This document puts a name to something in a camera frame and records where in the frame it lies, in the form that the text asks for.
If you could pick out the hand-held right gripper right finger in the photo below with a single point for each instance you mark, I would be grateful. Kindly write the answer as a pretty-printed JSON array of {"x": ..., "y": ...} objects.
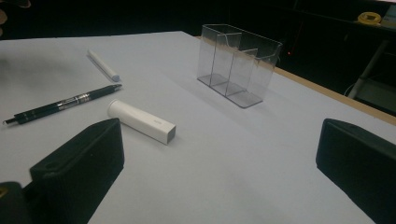
[{"x": 361, "y": 168}]

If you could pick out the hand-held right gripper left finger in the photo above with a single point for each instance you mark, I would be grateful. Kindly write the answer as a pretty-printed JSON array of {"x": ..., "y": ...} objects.
[{"x": 81, "y": 168}]

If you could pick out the black pen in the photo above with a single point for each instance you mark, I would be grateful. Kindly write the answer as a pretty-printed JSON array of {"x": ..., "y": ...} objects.
[{"x": 62, "y": 104}]

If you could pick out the white rectangular eraser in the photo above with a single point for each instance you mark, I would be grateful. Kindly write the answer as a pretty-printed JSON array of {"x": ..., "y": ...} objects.
[{"x": 140, "y": 119}]

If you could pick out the white pen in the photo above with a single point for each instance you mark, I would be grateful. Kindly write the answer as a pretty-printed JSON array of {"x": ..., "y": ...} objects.
[{"x": 102, "y": 64}]

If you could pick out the clear plastic pen holder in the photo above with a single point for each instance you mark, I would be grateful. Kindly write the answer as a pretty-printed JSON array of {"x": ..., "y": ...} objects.
[{"x": 218, "y": 62}]

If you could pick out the white metal stand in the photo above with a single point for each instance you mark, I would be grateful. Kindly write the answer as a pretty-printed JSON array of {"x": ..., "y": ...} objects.
[{"x": 373, "y": 91}]

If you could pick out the white table mat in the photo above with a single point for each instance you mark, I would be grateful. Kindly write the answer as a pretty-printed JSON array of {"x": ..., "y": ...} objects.
[{"x": 218, "y": 155}]

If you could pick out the yellow tape roll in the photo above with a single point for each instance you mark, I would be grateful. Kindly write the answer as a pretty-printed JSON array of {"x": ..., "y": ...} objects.
[{"x": 360, "y": 18}]

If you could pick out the pale box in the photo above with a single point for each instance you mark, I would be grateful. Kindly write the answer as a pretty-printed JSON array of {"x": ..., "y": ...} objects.
[{"x": 389, "y": 17}]

